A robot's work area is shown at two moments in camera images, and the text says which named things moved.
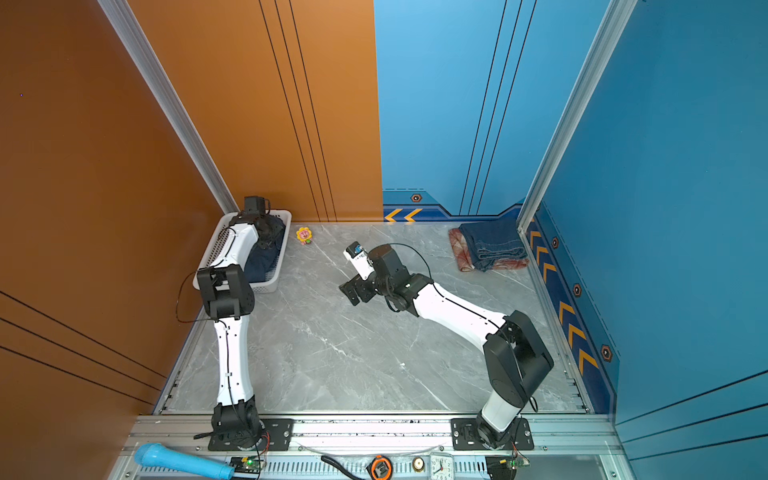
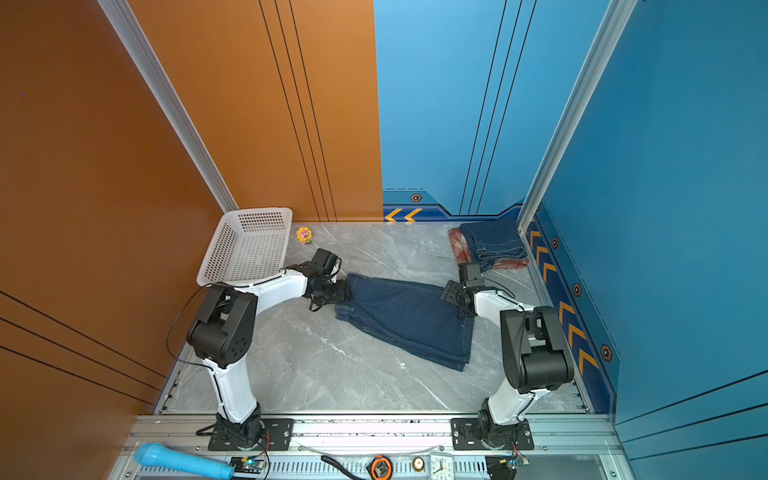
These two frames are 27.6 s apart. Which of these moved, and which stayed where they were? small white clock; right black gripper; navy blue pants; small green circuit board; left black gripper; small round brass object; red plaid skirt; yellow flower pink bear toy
Moved: right black gripper; left black gripper
Stayed: yellow flower pink bear toy; small round brass object; small green circuit board; navy blue pants; red plaid skirt; small white clock
